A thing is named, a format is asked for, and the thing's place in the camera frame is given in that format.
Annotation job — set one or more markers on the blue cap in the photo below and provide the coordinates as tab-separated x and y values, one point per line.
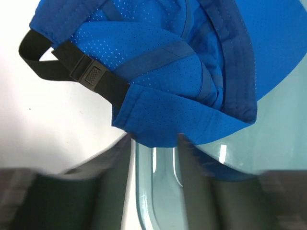
169	67

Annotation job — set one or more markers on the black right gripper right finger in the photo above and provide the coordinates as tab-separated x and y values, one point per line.
218	197

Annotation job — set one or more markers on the teal plastic basket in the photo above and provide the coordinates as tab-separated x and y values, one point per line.
278	140

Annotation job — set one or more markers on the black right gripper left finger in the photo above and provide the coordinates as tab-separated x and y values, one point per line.
88	197

